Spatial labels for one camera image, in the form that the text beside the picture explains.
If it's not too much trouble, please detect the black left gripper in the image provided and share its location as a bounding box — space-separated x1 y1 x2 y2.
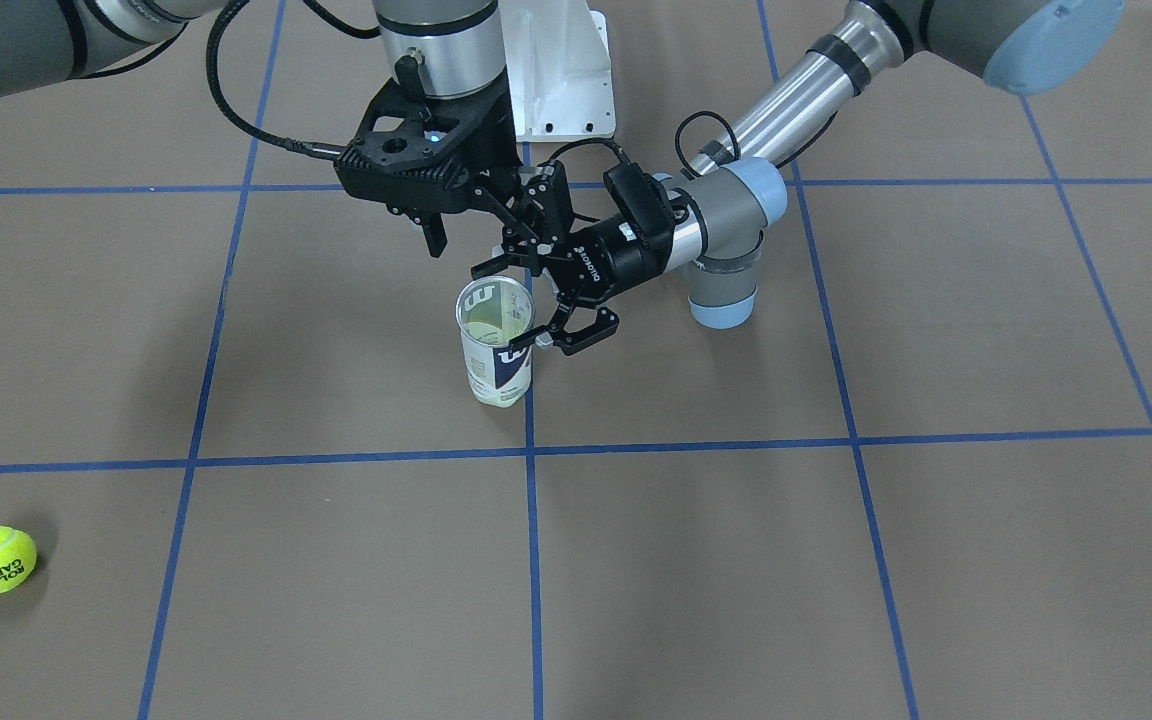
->
470 161 677 356

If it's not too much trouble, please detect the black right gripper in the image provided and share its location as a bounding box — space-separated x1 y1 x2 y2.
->
334 70 575 260

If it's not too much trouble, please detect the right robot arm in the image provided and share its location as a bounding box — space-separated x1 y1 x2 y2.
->
0 1 573 266

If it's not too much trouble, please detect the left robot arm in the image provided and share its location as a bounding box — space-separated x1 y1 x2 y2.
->
457 1 1126 361

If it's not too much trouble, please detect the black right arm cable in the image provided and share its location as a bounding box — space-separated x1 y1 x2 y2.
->
204 0 382 161

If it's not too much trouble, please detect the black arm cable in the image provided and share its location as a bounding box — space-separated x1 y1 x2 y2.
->
204 0 382 161
541 112 838 227

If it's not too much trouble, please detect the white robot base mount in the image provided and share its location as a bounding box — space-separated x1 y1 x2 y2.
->
500 1 617 143

